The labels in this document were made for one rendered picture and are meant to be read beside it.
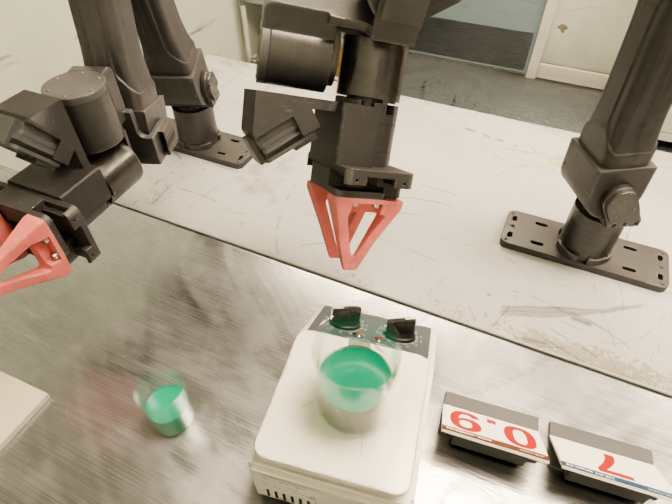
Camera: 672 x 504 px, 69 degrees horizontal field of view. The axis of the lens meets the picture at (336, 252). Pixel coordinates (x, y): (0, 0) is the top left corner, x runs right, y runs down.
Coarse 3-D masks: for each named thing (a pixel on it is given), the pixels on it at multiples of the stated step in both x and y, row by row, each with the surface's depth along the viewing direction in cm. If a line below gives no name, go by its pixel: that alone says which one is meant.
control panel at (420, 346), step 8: (320, 312) 51; (328, 312) 52; (320, 320) 49; (312, 328) 47; (416, 328) 51; (424, 328) 51; (416, 336) 49; (424, 336) 49; (408, 344) 47; (416, 344) 47; (424, 344) 47; (416, 352) 45; (424, 352) 46
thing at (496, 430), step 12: (456, 420) 44; (468, 420) 45; (480, 420) 46; (492, 420) 46; (480, 432) 43; (492, 432) 43; (504, 432) 44; (516, 432) 45; (528, 432) 45; (516, 444) 42; (528, 444) 43; (540, 444) 43
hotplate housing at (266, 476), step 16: (432, 336) 49; (432, 352) 47; (432, 368) 44; (256, 464) 38; (272, 464) 37; (416, 464) 38; (256, 480) 39; (272, 480) 38; (288, 480) 37; (304, 480) 37; (320, 480) 37; (416, 480) 37; (272, 496) 41; (288, 496) 40; (304, 496) 38; (320, 496) 38; (336, 496) 37; (352, 496) 36; (368, 496) 36; (384, 496) 36
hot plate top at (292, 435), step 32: (288, 384) 40; (416, 384) 40; (288, 416) 38; (416, 416) 38; (256, 448) 36; (288, 448) 36; (320, 448) 36; (352, 448) 36; (384, 448) 36; (416, 448) 37; (352, 480) 35; (384, 480) 35
